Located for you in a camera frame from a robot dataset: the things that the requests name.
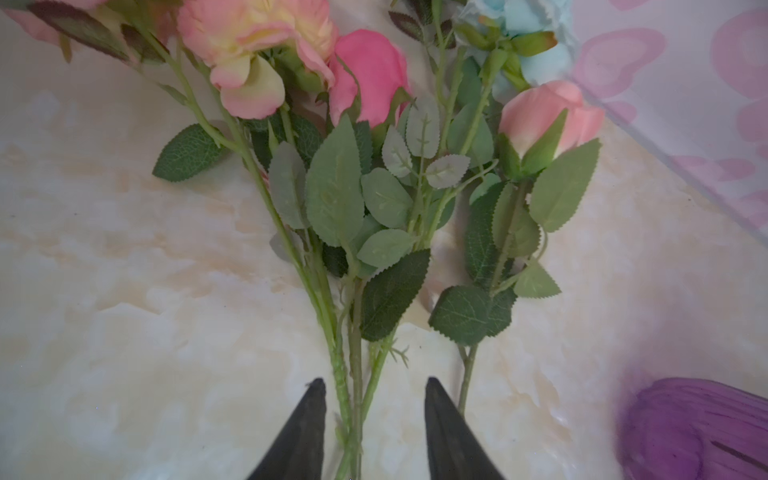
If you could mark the pink rosebud stem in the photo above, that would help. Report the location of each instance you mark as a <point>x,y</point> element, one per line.
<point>547,150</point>

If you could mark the pale blue carnation stem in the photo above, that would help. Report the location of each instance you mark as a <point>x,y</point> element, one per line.
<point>481,55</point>

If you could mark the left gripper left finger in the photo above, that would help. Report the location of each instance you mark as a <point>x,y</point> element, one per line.
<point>298,450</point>

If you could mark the peach peony stem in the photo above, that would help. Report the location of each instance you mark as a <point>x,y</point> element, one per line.
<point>157,267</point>

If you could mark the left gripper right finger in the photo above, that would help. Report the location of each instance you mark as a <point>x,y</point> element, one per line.
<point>452,449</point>

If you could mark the purple blue glass vase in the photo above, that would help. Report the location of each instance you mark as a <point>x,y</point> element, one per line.
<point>682,428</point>

